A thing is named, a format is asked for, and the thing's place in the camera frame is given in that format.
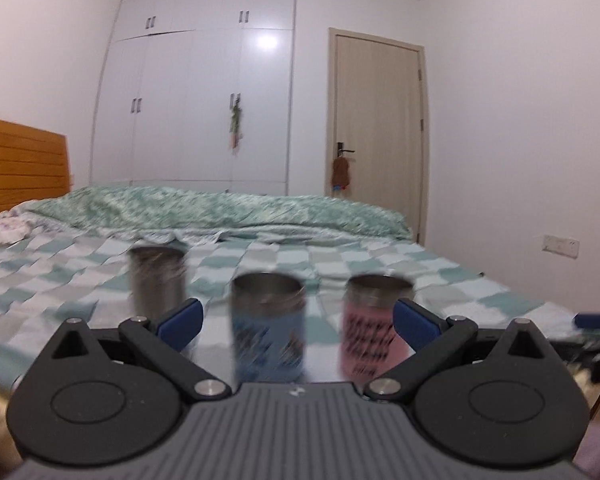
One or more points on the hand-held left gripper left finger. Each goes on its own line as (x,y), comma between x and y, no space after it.
(181,324)

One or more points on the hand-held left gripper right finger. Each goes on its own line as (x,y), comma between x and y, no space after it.
(414,325)

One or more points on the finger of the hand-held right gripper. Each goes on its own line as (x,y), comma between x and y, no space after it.
(597,319)

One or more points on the blue printed steel cup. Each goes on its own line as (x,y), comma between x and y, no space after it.
(267,325)

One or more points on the pink printed steel cup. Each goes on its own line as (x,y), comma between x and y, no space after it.
(367,332)

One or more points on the plain steel cup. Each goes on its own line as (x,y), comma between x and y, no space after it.
(157,280)

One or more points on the checkered bed sheet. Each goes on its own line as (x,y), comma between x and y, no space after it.
(80,270)

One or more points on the green patterned quilt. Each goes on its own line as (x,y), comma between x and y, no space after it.
(220,212)

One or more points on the brown hanging cloth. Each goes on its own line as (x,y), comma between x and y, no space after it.
(340,172)

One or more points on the beige wooden door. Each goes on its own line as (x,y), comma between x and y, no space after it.
(377,130)

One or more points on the green hanging ornament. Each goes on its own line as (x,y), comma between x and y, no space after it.
(235,122)

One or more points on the orange wooden headboard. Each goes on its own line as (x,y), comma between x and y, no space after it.
(20,170)

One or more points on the white wardrobe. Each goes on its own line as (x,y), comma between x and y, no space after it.
(195,90)

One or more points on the white wall socket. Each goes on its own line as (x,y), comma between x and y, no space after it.
(560,245)

